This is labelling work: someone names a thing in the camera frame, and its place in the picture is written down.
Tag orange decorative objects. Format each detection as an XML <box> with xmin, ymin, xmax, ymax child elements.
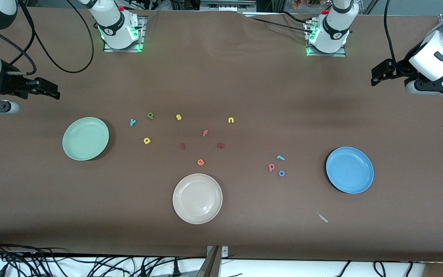
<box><xmin>293</xmin><ymin>0</ymin><xmax>331</xmax><ymax>9</ymax></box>

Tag silver aluminium frame beam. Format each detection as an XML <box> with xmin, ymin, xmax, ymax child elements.
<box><xmin>200</xmin><ymin>0</ymin><xmax>257</xmax><ymax>12</ymax></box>

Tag metal table edge bracket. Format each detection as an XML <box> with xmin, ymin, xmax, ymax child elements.
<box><xmin>196</xmin><ymin>245</ymin><xmax>229</xmax><ymax>277</ymax></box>

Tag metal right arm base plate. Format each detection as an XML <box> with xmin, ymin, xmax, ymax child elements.
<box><xmin>103</xmin><ymin>16</ymin><xmax>145</xmax><ymax>53</ymax></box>

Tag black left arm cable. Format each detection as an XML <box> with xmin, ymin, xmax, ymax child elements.
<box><xmin>383</xmin><ymin>0</ymin><xmax>403</xmax><ymax>68</ymax></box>

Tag black table cable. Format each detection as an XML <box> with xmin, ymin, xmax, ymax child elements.
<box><xmin>249</xmin><ymin>17</ymin><xmax>311</xmax><ymax>30</ymax></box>
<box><xmin>281</xmin><ymin>11</ymin><xmax>313</xmax><ymax>25</ymax></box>

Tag black floor cable bundle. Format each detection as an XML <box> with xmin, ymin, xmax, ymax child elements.
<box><xmin>0</xmin><ymin>237</ymin><xmax>207</xmax><ymax>277</ymax></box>

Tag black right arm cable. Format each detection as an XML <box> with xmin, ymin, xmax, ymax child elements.
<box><xmin>0</xmin><ymin>0</ymin><xmax>95</xmax><ymax>75</ymax></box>

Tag green plate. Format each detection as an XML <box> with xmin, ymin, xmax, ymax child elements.
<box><xmin>62</xmin><ymin>117</ymin><xmax>110</xmax><ymax>161</ymax></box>

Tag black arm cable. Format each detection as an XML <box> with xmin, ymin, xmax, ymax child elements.
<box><xmin>0</xmin><ymin>0</ymin><xmax>95</xmax><ymax>75</ymax></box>
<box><xmin>383</xmin><ymin>0</ymin><xmax>403</xmax><ymax>68</ymax></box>

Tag blue plate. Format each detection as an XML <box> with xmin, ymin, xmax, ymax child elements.
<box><xmin>325</xmin><ymin>147</ymin><xmax>375</xmax><ymax>194</ymax></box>

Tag beige plate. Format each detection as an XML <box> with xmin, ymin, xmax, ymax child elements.
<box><xmin>172</xmin><ymin>174</ymin><xmax>223</xmax><ymax>225</ymax></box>

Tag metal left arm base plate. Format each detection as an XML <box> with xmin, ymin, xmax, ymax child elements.
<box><xmin>304</xmin><ymin>18</ymin><xmax>347</xmax><ymax>58</ymax></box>

